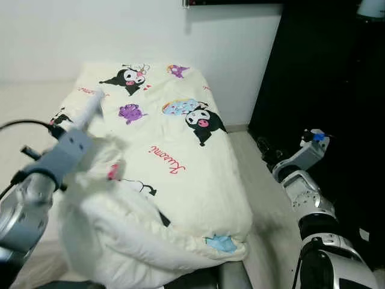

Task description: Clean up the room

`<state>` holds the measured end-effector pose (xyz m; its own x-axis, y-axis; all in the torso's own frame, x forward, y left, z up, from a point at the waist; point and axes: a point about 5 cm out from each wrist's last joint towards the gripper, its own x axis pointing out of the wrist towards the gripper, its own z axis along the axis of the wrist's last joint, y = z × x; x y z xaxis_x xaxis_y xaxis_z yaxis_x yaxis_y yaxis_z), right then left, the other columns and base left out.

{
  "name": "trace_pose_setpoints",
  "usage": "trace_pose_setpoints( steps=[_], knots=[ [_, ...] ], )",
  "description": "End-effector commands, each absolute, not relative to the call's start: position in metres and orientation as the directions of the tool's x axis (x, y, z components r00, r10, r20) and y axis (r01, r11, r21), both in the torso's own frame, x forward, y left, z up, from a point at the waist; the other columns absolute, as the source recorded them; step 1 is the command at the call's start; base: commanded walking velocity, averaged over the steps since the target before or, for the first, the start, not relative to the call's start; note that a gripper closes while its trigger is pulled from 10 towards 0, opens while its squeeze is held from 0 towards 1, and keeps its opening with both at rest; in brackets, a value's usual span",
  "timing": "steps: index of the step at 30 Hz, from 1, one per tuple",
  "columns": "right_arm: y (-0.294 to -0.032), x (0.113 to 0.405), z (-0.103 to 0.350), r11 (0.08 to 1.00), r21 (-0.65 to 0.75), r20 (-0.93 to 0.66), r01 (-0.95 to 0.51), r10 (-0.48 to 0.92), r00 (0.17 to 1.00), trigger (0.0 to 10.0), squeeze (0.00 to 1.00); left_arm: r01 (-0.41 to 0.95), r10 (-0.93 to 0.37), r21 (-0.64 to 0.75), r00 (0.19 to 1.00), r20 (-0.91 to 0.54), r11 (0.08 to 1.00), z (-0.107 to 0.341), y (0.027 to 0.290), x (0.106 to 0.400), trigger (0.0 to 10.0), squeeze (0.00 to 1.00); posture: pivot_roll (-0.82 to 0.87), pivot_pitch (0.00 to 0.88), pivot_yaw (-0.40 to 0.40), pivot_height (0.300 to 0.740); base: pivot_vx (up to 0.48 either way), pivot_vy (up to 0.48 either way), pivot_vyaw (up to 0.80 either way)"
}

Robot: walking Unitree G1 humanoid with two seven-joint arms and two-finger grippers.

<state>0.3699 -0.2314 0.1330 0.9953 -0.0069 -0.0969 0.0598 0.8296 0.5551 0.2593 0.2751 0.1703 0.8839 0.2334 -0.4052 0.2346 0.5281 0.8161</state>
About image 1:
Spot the cream cartoon print quilt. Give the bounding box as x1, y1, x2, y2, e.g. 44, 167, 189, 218
48, 59, 254, 289

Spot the black wardrobe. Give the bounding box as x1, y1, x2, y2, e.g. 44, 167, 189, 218
247, 0, 385, 269

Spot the dark window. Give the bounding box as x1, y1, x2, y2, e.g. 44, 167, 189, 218
182, 0, 284, 8

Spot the pale blue rounded object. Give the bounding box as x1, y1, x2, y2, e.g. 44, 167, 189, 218
357, 0, 385, 22

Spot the bed with beige sheet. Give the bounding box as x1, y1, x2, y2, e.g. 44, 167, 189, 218
0, 80, 254, 289

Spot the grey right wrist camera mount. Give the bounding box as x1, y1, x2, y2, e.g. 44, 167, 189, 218
273, 128, 331, 182

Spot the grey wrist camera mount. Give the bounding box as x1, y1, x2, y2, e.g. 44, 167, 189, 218
273, 128, 331, 182
35, 127, 95, 190

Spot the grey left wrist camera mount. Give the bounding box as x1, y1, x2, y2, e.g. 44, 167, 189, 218
35, 127, 95, 190

